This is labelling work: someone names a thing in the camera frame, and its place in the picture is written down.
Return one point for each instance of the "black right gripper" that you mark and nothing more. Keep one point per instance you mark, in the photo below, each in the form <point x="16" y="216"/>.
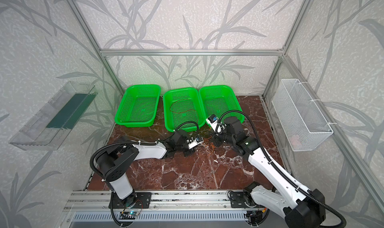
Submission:
<point x="217" y="137"/>

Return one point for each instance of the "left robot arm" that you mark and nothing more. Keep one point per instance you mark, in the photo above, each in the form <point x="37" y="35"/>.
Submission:
<point x="112" y="161"/>

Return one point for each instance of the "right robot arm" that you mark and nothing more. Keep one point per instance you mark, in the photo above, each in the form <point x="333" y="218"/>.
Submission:
<point x="309" y="213"/>

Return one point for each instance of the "middle green plastic basket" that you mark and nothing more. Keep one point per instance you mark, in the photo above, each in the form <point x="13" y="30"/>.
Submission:
<point x="182" y="105"/>

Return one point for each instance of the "green plastic basket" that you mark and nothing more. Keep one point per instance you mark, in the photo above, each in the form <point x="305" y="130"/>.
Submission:
<point x="216" y="100"/>
<point x="182" y="105"/>
<point x="138" y="106"/>

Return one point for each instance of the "right green plastic basket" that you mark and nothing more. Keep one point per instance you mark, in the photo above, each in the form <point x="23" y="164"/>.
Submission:
<point x="216" y="100"/>

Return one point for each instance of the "left green plastic basket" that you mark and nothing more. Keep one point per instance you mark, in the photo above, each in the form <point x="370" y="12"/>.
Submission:
<point x="138" y="106"/>

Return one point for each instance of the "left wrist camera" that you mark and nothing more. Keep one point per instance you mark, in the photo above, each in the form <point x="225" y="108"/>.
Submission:
<point x="195" y="142"/>

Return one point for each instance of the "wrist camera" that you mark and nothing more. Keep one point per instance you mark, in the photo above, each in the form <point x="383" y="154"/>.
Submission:
<point x="195" y="142"/>
<point x="214" y="122"/>

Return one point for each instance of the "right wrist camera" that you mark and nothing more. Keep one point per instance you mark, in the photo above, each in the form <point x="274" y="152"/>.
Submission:
<point x="214" y="122"/>

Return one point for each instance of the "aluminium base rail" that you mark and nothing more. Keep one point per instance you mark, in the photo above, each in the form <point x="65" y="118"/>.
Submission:
<point x="180" y="200"/>

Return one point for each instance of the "white wire mesh basket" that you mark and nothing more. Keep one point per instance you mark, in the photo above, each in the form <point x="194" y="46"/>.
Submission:
<point x="304" y="124"/>

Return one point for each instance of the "aluminium frame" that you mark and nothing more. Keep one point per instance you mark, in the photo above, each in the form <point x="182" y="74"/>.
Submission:
<point x="361" y="169"/>

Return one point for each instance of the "clear acrylic wall shelf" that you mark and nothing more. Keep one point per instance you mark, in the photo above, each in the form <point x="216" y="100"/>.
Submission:
<point x="48" y="129"/>

